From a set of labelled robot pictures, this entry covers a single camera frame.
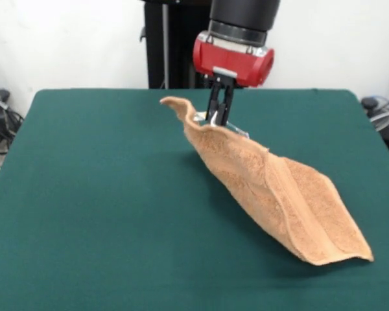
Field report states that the dark green table cloth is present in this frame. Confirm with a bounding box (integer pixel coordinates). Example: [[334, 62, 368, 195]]
[[0, 88, 389, 311]]

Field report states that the black lump with cables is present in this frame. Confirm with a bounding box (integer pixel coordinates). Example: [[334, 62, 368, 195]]
[[0, 89, 24, 155]]

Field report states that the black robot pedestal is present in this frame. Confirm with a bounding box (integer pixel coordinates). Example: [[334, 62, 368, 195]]
[[139, 0, 257, 89]]

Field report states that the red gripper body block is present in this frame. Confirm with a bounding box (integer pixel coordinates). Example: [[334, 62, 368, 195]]
[[193, 37, 276, 88]]

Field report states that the tan terry towel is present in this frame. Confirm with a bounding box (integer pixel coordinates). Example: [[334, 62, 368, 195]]
[[159, 96, 374, 266]]

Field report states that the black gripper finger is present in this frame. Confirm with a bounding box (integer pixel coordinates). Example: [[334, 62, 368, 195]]
[[206, 76, 223, 122], [217, 82, 236, 127]]

